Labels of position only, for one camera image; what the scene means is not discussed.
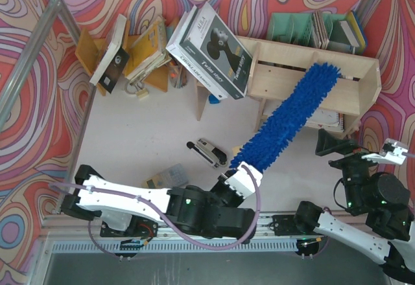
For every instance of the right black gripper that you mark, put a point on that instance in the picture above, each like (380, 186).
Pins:
(343, 162)

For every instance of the blue microfiber duster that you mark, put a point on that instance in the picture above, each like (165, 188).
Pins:
(281, 127)

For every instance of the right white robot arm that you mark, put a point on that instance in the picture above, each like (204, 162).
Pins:
(380, 196)

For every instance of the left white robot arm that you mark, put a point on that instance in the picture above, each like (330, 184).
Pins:
(216, 213)

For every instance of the light wooden bookshelf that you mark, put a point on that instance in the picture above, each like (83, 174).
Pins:
(277, 68)

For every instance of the spiral notebook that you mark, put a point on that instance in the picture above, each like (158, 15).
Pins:
(326, 119)

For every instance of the yellow sticky note pad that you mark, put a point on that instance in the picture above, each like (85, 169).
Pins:
(236, 150)

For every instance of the beige black stapler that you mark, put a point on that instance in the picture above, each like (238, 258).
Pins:
(220, 158)

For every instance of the blue yellow book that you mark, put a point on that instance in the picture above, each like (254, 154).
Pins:
(358, 31)

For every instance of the brown notebooks in organizer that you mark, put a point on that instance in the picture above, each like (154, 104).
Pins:
(320, 29)

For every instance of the green desk organizer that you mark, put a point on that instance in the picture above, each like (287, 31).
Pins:
(298, 29)

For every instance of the yellow calculator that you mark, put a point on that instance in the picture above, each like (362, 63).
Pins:
(174, 176)

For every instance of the Twins story book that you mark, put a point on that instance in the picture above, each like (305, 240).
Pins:
(213, 48)

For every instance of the pens in cup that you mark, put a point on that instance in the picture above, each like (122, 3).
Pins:
(177, 76)

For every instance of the white Czekolada book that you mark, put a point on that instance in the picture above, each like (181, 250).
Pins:
(178, 52)

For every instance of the brass padlock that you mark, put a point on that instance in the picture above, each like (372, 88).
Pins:
(136, 89)

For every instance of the stack of yellow books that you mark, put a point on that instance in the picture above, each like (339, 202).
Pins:
(148, 52)

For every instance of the black white paperback book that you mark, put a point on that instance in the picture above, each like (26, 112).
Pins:
(112, 57)

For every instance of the yellow wooden book stand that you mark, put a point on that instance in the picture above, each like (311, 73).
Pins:
(87, 52)

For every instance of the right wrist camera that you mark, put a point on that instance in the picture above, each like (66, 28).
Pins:
(393, 152)

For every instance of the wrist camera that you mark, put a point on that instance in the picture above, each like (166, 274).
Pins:
(242, 181)
(393, 152)

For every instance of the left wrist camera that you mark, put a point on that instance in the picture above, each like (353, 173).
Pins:
(242, 181)

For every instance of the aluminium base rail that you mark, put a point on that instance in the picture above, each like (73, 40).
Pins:
(262, 230)

